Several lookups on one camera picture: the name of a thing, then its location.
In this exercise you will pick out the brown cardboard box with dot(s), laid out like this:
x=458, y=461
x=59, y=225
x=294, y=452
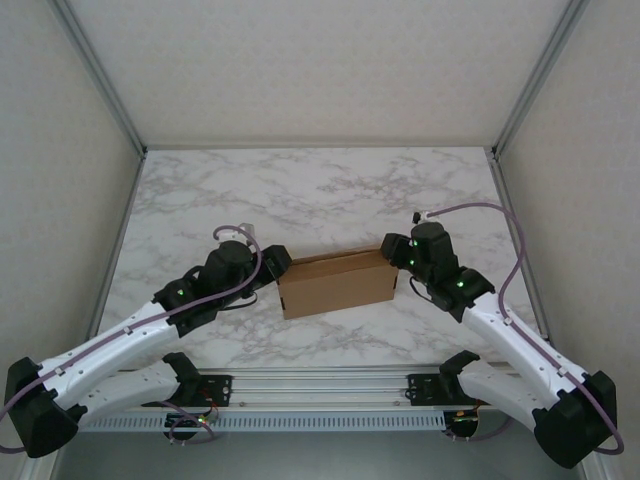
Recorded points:
x=340, y=290

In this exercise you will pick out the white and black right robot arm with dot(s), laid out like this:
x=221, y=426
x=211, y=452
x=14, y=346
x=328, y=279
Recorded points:
x=515, y=345

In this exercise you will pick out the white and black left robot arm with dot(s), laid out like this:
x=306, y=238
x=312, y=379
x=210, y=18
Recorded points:
x=110, y=350

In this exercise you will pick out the small circuit board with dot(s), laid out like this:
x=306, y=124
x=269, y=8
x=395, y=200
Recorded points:
x=185, y=422
x=462, y=425

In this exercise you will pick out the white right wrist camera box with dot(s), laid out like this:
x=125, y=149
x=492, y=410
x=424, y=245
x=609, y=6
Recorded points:
x=422, y=216

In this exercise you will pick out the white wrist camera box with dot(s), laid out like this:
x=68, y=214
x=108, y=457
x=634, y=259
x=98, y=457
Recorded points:
x=246, y=231
x=422, y=216

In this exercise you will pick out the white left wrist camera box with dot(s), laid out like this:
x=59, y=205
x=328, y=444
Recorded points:
x=246, y=231

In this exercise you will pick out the aluminium table edge rail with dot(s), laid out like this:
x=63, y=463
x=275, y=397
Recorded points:
x=320, y=147

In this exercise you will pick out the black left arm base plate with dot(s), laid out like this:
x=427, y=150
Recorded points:
x=220, y=387

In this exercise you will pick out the aluminium mounting rail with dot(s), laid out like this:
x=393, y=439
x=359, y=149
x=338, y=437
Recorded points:
x=320, y=387

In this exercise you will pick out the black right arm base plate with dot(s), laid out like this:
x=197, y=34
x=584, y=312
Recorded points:
x=422, y=390

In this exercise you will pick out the short aluminium frame post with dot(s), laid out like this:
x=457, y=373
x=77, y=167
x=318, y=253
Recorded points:
x=597, y=474
x=35, y=470

